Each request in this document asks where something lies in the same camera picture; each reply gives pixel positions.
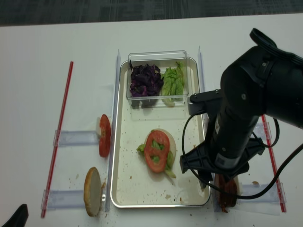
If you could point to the upright tomato slice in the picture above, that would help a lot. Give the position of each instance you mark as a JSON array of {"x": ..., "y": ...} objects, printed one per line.
[{"x": 104, "y": 142}]

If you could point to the left red strip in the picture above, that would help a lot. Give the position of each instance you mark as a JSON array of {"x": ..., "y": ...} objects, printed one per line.
[{"x": 52, "y": 164}]

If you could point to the green lettuce in container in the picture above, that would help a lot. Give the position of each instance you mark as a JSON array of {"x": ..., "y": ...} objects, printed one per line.
[{"x": 173, "y": 81}]

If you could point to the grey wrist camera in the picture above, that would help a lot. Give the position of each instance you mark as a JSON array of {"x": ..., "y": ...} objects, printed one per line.
[{"x": 206, "y": 102}]

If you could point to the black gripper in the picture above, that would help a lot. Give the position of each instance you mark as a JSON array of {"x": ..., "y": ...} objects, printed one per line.
[{"x": 199, "y": 159}]

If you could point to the red strip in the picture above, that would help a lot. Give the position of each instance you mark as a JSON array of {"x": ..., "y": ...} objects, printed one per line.
[
  {"x": 52, "y": 164},
  {"x": 279, "y": 185}
]

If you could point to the clear rail beside tray right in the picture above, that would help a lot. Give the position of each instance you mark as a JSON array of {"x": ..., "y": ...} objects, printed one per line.
[{"x": 202, "y": 87}]

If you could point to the purple cabbage in container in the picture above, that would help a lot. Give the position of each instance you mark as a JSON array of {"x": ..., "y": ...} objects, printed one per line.
[{"x": 145, "y": 80}]

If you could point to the tomato slice on bun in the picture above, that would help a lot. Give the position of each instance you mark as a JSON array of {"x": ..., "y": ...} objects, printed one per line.
[{"x": 156, "y": 151}]

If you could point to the upright bun half left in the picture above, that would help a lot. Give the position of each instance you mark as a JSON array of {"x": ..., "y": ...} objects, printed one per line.
[{"x": 92, "y": 192}]

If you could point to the clear holder under buns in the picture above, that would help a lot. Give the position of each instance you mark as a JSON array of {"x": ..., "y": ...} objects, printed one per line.
[{"x": 262, "y": 130}]

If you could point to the clear holder under left bun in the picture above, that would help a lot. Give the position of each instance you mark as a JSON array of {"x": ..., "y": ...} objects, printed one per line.
[{"x": 56, "y": 199}]

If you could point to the black object bottom left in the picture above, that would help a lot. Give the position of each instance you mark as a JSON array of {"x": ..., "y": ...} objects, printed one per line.
[{"x": 19, "y": 218}]

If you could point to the clear plastic container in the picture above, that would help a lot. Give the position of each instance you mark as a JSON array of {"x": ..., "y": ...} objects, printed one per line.
[{"x": 162, "y": 60}]

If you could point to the right red strip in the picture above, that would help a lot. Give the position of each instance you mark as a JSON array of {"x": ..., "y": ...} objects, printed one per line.
[{"x": 279, "y": 185}]

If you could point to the lettuce on bun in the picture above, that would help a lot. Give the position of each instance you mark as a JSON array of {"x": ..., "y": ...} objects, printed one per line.
[{"x": 169, "y": 161}]

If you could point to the clear rail beside tray left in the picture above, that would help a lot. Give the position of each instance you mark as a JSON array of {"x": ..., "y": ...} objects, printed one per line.
[{"x": 113, "y": 131}]

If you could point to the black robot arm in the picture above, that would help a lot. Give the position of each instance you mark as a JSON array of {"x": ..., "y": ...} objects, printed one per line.
[{"x": 259, "y": 82}]

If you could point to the clear holder under tomato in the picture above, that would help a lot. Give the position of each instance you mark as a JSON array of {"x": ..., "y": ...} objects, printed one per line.
[{"x": 75, "y": 138}]

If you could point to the clear rail beside tray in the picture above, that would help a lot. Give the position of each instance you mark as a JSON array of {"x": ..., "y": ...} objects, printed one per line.
[
  {"x": 113, "y": 131},
  {"x": 202, "y": 87}
]

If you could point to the stack of meat slices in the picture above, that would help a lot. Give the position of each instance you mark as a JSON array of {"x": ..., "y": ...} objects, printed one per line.
[{"x": 223, "y": 200}]

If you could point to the metal baking tray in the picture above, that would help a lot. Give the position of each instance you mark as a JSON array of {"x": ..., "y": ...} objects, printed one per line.
[{"x": 133, "y": 184}]

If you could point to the bottom bun on tray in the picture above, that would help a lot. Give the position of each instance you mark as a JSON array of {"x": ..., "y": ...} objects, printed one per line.
[{"x": 159, "y": 150}]

